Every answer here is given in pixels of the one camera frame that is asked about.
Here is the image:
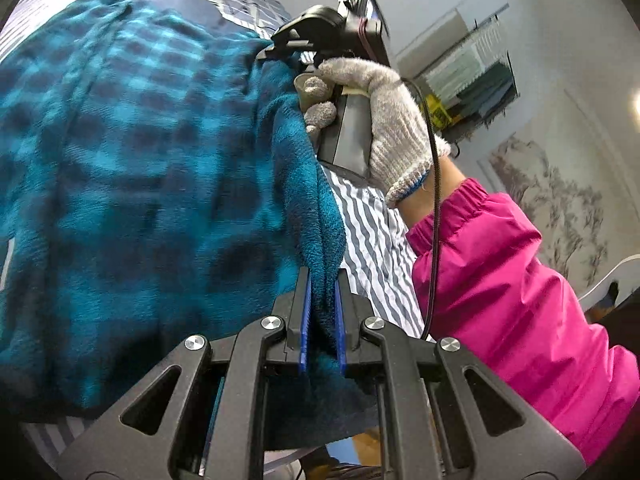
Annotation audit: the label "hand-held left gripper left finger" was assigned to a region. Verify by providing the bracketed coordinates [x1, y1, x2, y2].
[56, 266, 313, 480]

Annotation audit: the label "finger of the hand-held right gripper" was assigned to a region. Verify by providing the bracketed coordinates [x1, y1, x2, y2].
[256, 19, 313, 64]

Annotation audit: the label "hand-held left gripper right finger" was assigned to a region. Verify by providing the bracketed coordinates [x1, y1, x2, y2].
[334, 267, 586, 480]

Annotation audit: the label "teal plaid fleece jacket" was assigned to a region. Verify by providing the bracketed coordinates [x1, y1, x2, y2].
[0, 0, 381, 451]

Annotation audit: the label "person's right forearm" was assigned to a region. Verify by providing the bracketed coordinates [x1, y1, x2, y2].
[400, 160, 640, 471]

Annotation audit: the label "hanging dark clothes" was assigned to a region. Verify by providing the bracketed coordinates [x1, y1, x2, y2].
[450, 57, 518, 121]

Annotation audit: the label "black metal clothes rack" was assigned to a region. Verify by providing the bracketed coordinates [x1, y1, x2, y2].
[395, 2, 523, 146]

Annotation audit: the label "person's right hand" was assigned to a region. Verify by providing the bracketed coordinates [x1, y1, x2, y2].
[294, 56, 453, 207]

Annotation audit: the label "blue checked bed sheet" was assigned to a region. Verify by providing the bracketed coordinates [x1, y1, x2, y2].
[125, 0, 296, 41]

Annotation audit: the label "grey striped blanket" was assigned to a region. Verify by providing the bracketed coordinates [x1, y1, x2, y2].
[0, 0, 441, 471]

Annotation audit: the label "white door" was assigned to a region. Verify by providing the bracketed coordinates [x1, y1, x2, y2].
[395, 10, 471, 73]

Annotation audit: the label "yellow box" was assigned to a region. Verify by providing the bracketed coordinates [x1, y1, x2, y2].
[425, 95, 453, 131]

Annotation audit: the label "hanging striped cloth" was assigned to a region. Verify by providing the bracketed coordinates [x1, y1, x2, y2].
[425, 25, 506, 91]

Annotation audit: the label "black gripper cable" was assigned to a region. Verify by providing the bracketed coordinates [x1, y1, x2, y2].
[400, 77, 443, 343]

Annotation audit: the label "wall painting of trees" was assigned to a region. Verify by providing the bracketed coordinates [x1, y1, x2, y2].
[487, 132, 611, 286]

